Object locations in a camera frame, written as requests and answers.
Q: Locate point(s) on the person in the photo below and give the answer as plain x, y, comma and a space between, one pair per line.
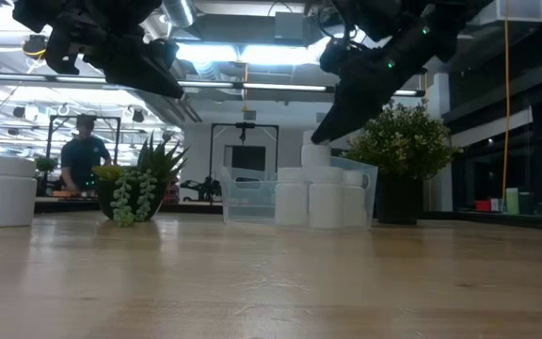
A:
83, 157

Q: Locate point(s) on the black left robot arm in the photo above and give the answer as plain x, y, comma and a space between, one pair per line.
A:
87, 11

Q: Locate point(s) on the bushy green plant black pot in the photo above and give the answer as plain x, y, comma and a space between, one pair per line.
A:
407, 141

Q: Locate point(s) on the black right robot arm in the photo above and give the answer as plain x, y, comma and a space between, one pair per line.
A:
440, 19

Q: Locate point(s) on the red box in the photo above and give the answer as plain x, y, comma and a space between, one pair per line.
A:
483, 205

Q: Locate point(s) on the long ceiling light bar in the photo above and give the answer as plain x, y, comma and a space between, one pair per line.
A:
275, 86

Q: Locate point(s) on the light green cup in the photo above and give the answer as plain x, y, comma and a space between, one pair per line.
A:
512, 201

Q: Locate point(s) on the small background potted plant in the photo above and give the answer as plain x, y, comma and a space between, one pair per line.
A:
46, 164

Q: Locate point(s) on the dark green cup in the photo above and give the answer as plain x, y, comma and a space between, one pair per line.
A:
526, 203

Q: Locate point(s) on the succulent plant in black pot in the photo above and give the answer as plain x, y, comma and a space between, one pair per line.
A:
153, 165

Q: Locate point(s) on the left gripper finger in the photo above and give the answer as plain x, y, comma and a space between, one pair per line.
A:
144, 75
164, 54

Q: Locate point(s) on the black frame rig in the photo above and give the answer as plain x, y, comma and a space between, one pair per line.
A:
54, 117
245, 125

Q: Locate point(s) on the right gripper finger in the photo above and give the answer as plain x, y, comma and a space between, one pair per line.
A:
341, 117

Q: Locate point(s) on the clear plastic basket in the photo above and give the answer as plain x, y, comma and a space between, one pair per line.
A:
247, 202

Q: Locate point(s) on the silver ventilation duct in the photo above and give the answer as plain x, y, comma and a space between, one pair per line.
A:
179, 11

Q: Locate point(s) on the black background robot arm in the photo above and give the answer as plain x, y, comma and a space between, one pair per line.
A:
205, 187

